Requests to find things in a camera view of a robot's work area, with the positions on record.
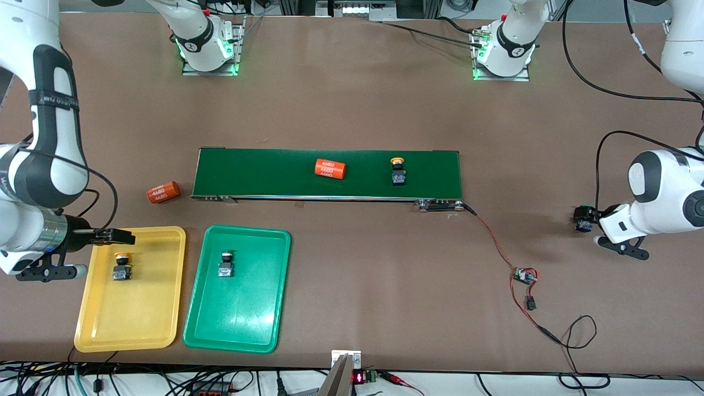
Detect orange cylinder with white print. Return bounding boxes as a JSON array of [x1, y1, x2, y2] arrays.
[[146, 181, 182, 205], [315, 158, 347, 180]]

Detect yellow plastic tray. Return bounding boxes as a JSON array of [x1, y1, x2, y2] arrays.
[[74, 226, 186, 353]]

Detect green plastic tray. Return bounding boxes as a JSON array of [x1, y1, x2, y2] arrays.
[[183, 224, 292, 354]]

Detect green conveyor belt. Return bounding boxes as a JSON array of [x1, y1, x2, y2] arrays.
[[191, 147, 467, 212]]

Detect black red power strip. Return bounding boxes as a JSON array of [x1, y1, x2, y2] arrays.
[[190, 381, 243, 396]]

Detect red alligator clip lead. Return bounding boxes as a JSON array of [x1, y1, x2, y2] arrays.
[[379, 371, 425, 396]]

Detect grey metal stand pole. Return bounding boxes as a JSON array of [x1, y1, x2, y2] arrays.
[[318, 355, 353, 396]]

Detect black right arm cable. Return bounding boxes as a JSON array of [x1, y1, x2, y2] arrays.
[[30, 150, 119, 230]]

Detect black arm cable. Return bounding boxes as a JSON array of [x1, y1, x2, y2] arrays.
[[30, 150, 119, 230], [562, 0, 704, 212]]

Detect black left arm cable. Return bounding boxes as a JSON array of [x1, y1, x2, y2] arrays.
[[562, 0, 704, 212]]

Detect red black twisted wire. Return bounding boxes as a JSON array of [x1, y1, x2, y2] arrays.
[[461, 202, 563, 346]]

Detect thin black looped cable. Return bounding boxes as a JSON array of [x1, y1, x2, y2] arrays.
[[557, 315, 611, 390]]

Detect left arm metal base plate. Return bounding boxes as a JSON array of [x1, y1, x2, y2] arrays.
[[472, 27, 530, 82]]

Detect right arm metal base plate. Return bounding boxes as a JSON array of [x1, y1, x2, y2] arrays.
[[181, 25, 245, 76]]

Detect black base power cable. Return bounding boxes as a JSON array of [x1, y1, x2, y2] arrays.
[[379, 16, 487, 47]]

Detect silver metal clamp bracket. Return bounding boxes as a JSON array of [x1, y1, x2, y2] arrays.
[[331, 350, 362, 369]]

